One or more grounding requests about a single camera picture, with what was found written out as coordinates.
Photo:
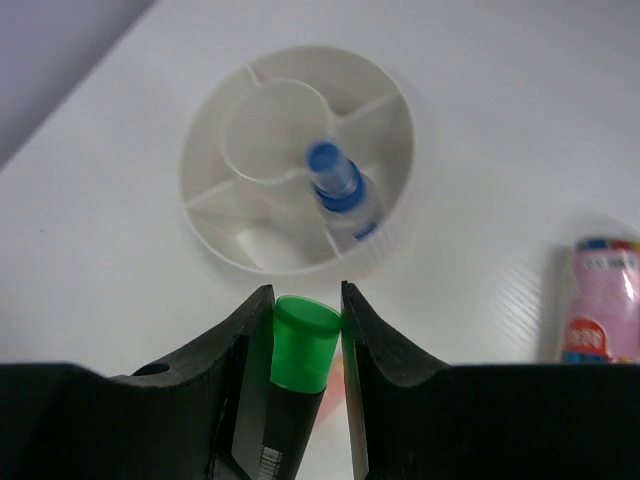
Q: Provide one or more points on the pink crayon bottle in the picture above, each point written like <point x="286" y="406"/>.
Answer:
<point x="600" y="314"/>

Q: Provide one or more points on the pink pencil-shaped highlighter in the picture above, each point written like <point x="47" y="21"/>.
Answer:
<point x="334" y="394"/>

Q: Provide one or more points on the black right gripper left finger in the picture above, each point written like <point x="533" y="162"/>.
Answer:
<point x="196" y="413"/>

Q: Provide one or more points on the white round pen holder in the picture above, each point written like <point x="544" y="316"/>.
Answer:
<point x="245" y="173"/>

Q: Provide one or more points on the black green highlighter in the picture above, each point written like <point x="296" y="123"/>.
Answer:
<point x="305" y="336"/>

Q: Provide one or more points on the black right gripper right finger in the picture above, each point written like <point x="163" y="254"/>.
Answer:
<point x="413" y="416"/>

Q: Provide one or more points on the blue capped glue bottle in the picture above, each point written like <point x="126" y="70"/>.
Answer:
<point x="346" y="198"/>

